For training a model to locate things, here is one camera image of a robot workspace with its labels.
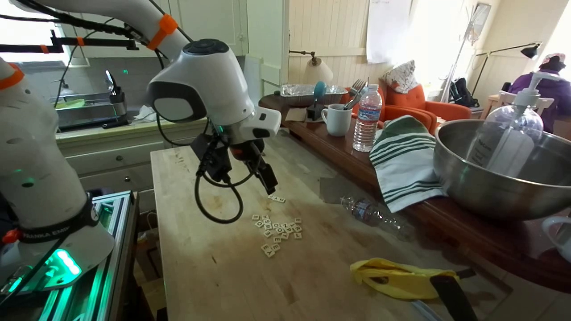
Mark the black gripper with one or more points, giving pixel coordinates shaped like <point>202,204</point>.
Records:
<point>246,152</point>

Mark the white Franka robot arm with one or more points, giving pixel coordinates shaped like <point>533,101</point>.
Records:
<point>36,154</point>

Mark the cream letter tile H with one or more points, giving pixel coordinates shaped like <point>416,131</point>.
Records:
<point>262,217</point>

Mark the cream letter tile T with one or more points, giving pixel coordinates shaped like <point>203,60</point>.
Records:
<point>289,229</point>

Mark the cream letter tile P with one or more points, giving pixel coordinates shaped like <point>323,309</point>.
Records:
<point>287,233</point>

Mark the cream letter tile R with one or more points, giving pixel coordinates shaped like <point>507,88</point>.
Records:
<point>294,231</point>

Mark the brown cardboard sheet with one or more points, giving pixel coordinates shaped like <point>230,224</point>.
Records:
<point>294,115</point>

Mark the black stand block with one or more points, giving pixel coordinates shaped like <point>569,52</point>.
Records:
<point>314,113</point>

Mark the white mug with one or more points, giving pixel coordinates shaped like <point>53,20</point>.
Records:
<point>335,120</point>

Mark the large aluminium foil tray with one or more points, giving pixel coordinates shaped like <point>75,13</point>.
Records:
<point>296,90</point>

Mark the teal plastic scoop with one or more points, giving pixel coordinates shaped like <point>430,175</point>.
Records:
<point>319,90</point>

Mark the crushed clear plastic bottle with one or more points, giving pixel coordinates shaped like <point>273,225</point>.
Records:
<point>366,209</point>

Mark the metal kitchen utensil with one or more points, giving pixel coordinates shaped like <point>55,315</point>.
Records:
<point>350,102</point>
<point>359,90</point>

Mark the clear plastic water bottle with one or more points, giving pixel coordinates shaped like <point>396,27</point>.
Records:
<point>366,127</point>

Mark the table lamp white shade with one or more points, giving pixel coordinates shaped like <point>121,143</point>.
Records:
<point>319,72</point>

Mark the white crumpled cloth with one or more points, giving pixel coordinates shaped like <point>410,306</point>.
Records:
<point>144,115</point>

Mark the green striped white towel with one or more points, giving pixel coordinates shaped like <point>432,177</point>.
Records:
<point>403,161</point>

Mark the white kitchen cabinet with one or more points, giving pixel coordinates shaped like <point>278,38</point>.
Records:
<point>112,161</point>

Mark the patterned pillow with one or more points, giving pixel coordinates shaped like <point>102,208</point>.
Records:
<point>403,76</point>

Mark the orange armchair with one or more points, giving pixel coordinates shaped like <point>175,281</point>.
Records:
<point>428,110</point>

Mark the white hanging paper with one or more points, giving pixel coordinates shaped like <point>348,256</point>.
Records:
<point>389,29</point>

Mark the black bag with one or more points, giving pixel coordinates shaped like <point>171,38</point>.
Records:
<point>462,93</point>

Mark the dark brown wooden table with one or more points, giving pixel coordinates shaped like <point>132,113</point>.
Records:
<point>469,241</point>

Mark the black bar with orange clips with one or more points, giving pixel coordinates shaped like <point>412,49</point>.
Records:
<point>94,44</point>

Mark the large steel mixing bowl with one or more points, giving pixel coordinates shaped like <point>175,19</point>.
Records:
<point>492,199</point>

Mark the tall stand with panel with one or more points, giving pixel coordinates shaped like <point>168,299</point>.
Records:
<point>478,20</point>

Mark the black floor lamp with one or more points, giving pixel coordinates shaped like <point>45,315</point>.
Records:
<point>530,51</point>

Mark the person in purple shirt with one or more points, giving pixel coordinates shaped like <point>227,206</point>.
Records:
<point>555,92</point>

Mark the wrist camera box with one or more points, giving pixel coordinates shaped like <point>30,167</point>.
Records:
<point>260,122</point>

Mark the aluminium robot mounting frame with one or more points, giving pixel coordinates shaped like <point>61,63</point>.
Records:
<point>118,238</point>

